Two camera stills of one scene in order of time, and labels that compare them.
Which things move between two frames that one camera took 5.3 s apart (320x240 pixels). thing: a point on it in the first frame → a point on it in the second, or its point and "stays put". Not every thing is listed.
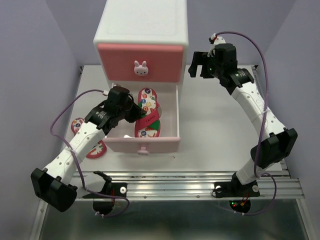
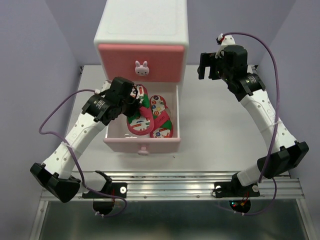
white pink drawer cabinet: x=135 y=63 stays put
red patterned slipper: x=99 y=150 → x=143 y=123
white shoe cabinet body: x=153 y=22 stays put
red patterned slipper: x=148 y=126 → x=162 y=121
